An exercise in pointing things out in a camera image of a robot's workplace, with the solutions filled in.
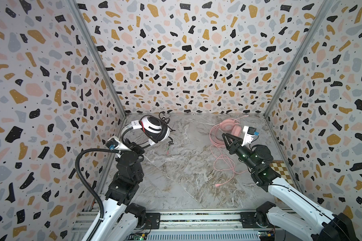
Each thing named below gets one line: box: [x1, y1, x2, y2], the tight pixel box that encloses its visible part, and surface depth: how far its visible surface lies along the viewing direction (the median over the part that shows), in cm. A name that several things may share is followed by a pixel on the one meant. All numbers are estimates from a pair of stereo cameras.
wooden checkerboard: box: [268, 160, 295, 187], surface depth 92 cm
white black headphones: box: [120, 114, 171, 149], surface depth 65 cm
